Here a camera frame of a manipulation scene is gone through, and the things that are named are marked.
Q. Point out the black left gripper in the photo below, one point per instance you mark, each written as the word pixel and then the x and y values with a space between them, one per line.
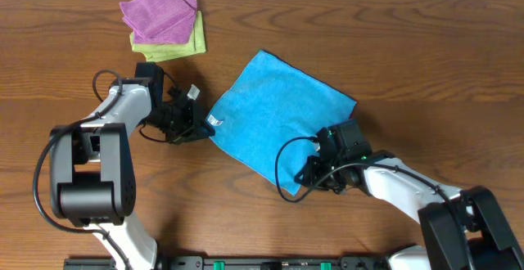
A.
pixel 190 121

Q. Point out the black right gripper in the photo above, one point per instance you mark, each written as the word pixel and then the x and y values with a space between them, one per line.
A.
pixel 318 171

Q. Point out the blue microfiber cloth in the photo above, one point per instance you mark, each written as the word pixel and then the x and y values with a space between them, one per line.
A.
pixel 266 118

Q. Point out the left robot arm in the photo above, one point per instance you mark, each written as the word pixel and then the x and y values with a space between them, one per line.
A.
pixel 92 179

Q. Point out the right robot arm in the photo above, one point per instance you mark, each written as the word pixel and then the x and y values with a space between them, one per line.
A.
pixel 461 228

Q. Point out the green folded cloth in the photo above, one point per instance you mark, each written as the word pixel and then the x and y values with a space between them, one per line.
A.
pixel 163 52

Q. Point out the purple folded cloth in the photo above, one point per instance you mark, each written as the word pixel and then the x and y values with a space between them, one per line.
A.
pixel 160 21

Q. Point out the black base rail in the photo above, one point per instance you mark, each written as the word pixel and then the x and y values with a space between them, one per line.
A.
pixel 349 262

